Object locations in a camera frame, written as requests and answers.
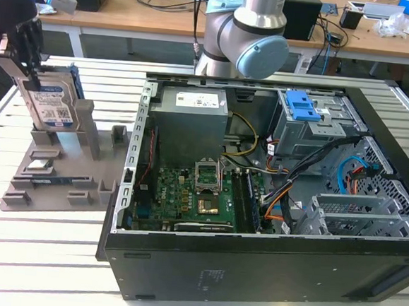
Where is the hard disk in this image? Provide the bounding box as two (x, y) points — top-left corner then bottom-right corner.
(9, 59), (89, 134)

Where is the black wire bundle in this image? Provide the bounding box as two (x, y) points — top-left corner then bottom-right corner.
(260, 128), (364, 240)

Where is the blue RAM stick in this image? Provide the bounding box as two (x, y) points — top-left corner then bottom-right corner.
(241, 172), (264, 233)

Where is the black open PC case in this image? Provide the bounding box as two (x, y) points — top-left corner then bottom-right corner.
(92, 59), (409, 306)

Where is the gold chipset heat sink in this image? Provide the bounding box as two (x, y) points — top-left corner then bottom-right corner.
(196, 197), (220, 216)

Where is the dark RAM stick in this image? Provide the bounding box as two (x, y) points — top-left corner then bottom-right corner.
(30, 173), (74, 188)

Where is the yellow and black wire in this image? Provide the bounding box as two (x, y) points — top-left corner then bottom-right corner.
(221, 111), (261, 165)

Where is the grey power supply unit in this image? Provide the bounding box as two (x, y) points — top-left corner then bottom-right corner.
(146, 83), (231, 173)

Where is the green motherboard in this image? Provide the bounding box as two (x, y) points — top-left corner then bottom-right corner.
(129, 161), (273, 239)

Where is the blue wire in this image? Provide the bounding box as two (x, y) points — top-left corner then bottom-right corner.
(335, 154), (382, 199)

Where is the black graphics card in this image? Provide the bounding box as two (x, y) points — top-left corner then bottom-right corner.
(161, 217), (236, 237)

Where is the silver CPU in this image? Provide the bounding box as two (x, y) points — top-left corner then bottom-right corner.
(25, 158), (55, 174)

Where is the CPU socket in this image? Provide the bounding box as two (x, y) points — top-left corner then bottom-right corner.
(191, 157), (225, 198)

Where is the silver flat box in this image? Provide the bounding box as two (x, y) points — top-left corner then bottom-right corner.
(362, 1), (407, 23)

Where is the grey camera mount plate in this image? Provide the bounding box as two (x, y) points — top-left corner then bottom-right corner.
(0, 35), (35, 80)

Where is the black pen cup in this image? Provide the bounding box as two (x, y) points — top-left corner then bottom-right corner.
(339, 9), (364, 30)

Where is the wooden desk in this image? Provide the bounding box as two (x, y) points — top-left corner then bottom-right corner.
(35, 0), (409, 67)

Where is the metal drive cage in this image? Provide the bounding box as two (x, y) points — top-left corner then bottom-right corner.
(271, 88), (372, 170)

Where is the black box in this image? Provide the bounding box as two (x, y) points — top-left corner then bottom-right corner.
(280, 0), (324, 42)

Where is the metal disk bay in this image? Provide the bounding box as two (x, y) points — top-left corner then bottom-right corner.
(294, 189), (409, 245)

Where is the crumpled white paper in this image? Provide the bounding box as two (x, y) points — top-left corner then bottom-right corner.
(36, 3), (57, 16)

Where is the grey parts rack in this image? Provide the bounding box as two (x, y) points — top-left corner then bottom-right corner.
(0, 93), (138, 222)

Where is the orange wire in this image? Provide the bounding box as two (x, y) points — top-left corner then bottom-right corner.
(262, 196), (296, 225)

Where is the crumpled clear plastic bag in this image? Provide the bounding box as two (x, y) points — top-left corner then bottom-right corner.
(372, 12), (409, 40)

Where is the blue plastic latch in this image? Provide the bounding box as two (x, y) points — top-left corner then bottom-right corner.
(283, 90), (329, 124)

